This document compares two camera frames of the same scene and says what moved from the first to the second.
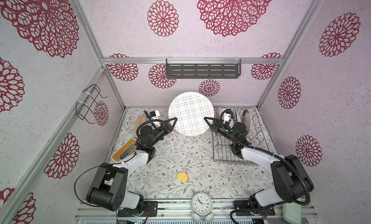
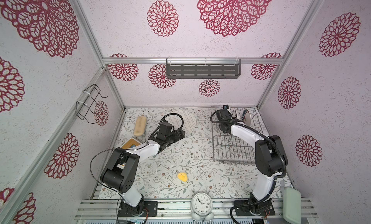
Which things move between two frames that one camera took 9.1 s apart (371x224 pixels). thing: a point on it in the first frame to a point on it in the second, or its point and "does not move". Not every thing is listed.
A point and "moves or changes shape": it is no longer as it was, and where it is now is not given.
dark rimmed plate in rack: (246, 118) does not move
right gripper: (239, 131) to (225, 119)
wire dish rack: (257, 136) does not move
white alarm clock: (201, 205) does not move
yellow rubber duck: (182, 176) does not move
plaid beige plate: (190, 108) moves or changes shape
